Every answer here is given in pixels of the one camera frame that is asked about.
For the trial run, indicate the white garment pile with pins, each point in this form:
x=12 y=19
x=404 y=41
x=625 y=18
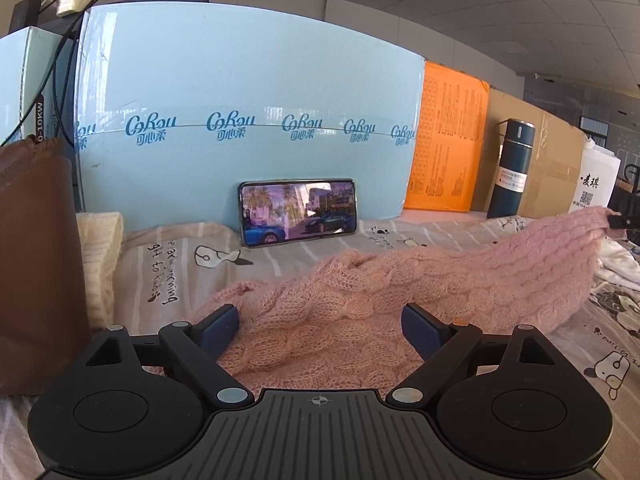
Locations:
x=618 y=263

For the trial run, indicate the pink knitted sweater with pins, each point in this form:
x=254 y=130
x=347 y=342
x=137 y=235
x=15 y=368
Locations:
x=338 y=326

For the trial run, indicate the large light blue box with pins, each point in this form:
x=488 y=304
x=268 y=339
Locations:
x=179 y=103

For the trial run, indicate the brown cardboard box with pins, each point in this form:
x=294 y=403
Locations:
x=554 y=169

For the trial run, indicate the dark teal thermos bottle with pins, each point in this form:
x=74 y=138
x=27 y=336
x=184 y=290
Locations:
x=512 y=171

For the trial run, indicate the white printed bag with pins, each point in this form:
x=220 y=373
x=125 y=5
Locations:
x=596 y=178

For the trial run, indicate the brown leather bag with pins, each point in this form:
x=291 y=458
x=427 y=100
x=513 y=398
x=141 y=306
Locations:
x=44 y=318

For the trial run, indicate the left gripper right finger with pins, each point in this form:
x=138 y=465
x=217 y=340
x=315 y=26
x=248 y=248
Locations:
x=502 y=401

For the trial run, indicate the orange printed board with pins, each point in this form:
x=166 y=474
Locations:
x=449 y=140

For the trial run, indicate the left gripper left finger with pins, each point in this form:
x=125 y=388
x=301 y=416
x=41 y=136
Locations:
x=137 y=403

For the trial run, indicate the smartphone with lit screen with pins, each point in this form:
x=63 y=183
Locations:
x=277 y=212

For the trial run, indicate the cream knitted cloth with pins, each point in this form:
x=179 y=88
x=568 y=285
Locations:
x=101 y=239

